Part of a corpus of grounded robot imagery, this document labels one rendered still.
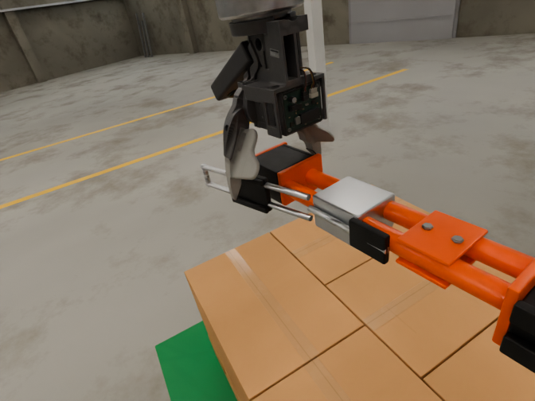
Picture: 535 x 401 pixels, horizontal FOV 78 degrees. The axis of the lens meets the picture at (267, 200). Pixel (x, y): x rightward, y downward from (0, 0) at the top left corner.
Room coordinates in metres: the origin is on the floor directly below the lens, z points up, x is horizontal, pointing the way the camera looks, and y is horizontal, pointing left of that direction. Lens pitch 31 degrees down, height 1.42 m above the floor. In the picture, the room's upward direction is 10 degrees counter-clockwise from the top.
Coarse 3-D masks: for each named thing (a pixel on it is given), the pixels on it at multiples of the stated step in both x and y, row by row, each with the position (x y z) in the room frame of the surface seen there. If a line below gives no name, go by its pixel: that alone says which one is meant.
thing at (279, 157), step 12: (264, 156) 0.45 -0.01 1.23; (276, 156) 0.44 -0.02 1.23; (288, 156) 0.43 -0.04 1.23; (300, 156) 0.42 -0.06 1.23; (312, 156) 0.42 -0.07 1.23; (264, 168) 0.41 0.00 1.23; (276, 168) 0.40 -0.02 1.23; (288, 168) 0.39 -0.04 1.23; (300, 168) 0.40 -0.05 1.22; (312, 168) 0.41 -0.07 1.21; (276, 180) 0.39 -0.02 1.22; (288, 180) 0.39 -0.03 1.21; (300, 180) 0.40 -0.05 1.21; (276, 192) 0.39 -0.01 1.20
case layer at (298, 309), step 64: (256, 256) 1.04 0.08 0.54; (320, 256) 0.97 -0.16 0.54; (256, 320) 0.73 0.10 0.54; (320, 320) 0.68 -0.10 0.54; (384, 320) 0.64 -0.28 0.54; (448, 320) 0.60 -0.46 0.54; (256, 384) 0.52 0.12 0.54; (320, 384) 0.49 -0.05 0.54; (384, 384) 0.46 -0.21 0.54; (448, 384) 0.43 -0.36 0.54; (512, 384) 0.40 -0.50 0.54
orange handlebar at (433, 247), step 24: (312, 192) 0.35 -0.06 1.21; (384, 216) 0.29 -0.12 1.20; (408, 216) 0.27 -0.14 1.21; (432, 216) 0.25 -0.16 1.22; (408, 240) 0.23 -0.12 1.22; (432, 240) 0.22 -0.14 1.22; (456, 240) 0.21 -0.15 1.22; (480, 240) 0.21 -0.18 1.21; (408, 264) 0.22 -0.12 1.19; (432, 264) 0.20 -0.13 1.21; (456, 264) 0.19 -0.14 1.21; (504, 264) 0.19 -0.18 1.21; (528, 264) 0.18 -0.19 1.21; (480, 288) 0.17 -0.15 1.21; (504, 288) 0.16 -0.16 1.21
